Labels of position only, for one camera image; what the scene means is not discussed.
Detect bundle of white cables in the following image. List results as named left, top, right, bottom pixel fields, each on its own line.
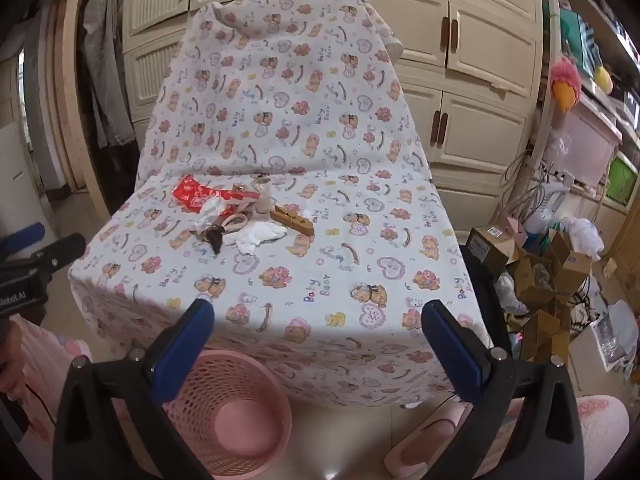
left=501, top=149, right=576, bottom=222

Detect white plastic bag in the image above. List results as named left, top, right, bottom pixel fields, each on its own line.
left=559, top=216, right=606, bottom=262

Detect curved wooden frame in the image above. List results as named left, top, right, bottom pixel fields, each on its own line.
left=50, top=0, right=113, bottom=222

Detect black plastic spoon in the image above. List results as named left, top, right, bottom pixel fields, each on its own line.
left=187, top=225, right=227, bottom=257

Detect yellow plush toy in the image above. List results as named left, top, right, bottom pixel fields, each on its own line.
left=595, top=62, right=615, bottom=95

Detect red snack wrapper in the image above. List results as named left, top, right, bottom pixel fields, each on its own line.
left=172, top=175, right=263, bottom=216

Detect person's leg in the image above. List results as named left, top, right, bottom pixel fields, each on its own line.
left=10, top=314, right=93, bottom=466
left=574, top=394, right=631, bottom=480

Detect pink and orange plush toy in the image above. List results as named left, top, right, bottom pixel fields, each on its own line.
left=550, top=57, right=582, bottom=114

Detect person's right leg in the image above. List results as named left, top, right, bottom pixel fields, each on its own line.
left=574, top=394, right=631, bottom=480

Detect pink storage box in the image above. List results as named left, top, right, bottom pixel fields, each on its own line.
left=549, top=95, right=624, bottom=189

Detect teal cloth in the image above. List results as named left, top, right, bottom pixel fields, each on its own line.
left=559, top=7, right=602, bottom=67

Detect pink slipper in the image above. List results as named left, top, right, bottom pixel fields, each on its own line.
left=384, top=404, right=472, bottom=479

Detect hanging grey clothes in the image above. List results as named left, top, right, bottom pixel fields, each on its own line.
left=79, top=0, right=137, bottom=150

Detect pile of cardboard boxes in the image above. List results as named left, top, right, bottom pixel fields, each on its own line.
left=465, top=214, right=597, bottom=367

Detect thin black cable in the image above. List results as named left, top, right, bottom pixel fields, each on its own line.
left=22, top=380, right=57, bottom=438

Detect small beige drink bottle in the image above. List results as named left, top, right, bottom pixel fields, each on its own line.
left=255, top=177, right=276, bottom=222

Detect beige hair tie ring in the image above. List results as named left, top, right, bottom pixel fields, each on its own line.
left=220, top=212, right=251, bottom=232

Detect white storage shelf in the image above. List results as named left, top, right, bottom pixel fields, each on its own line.
left=536, top=0, right=640, bottom=211

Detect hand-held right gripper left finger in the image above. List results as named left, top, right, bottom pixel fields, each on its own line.
left=52, top=298, right=216, bottom=480

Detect person's left hand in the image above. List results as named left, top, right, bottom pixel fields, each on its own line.
left=0, top=319, right=24, bottom=402

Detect green storage box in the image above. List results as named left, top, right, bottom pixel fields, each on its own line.
left=606, top=152, right=639, bottom=206

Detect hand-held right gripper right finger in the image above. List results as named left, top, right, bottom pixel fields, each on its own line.
left=421, top=299, right=586, bottom=480

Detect pink plastic mesh basket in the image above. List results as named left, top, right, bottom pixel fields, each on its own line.
left=162, top=350, right=293, bottom=478

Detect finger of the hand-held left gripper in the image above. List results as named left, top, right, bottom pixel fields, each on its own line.
left=29, top=233, right=87, bottom=274
left=0, top=223, right=46, bottom=257

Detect cream wardrobe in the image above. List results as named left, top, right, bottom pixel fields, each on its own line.
left=122, top=0, right=546, bottom=241

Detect white appliance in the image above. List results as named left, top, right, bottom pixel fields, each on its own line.
left=0, top=120, right=57, bottom=241

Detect white tissue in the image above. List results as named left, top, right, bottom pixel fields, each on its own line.
left=192, top=197, right=231, bottom=231
left=222, top=222, right=288, bottom=256

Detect bear printed white sheet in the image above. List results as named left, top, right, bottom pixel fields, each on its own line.
left=67, top=0, right=496, bottom=408

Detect person's left leg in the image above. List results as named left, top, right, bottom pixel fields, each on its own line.
left=10, top=314, right=93, bottom=466

